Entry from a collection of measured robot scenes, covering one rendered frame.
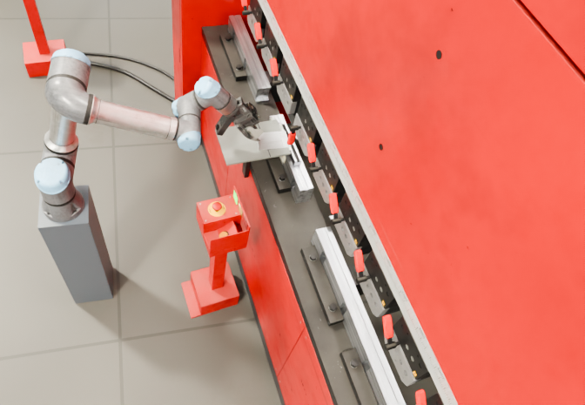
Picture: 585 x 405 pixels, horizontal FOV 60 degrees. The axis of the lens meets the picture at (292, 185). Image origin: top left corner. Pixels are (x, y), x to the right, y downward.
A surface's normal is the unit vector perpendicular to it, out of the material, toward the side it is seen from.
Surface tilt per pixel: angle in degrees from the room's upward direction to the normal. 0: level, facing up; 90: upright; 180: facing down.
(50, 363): 0
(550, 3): 90
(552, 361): 90
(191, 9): 90
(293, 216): 0
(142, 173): 0
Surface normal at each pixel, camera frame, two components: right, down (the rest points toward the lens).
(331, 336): 0.16, -0.56
